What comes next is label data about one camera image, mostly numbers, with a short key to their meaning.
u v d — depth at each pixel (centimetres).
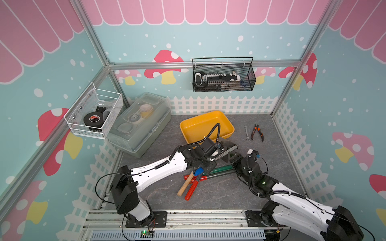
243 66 90
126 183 46
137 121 94
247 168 60
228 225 74
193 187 80
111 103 78
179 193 78
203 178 85
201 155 58
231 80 82
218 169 90
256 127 112
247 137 106
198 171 69
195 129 109
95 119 71
